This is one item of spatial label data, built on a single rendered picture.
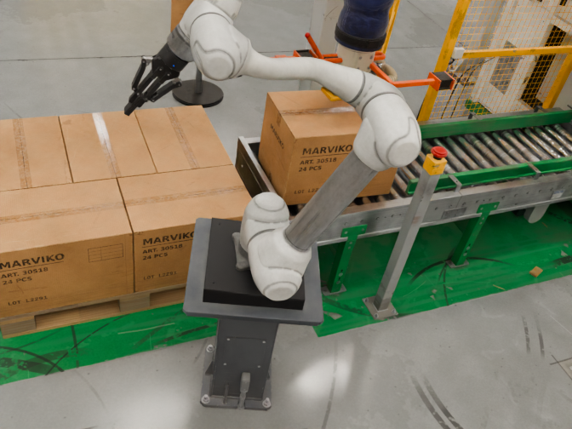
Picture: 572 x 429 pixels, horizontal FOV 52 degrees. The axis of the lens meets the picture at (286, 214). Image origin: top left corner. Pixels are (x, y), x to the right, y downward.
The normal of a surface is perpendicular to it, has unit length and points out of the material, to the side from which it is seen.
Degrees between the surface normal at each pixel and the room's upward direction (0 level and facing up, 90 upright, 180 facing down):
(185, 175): 0
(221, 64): 90
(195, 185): 0
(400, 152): 88
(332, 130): 0
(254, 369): 90
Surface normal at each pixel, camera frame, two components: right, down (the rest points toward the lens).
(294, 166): 0.33, 0.65
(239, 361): 0.02, 0.65
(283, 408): 0.15, -0.75
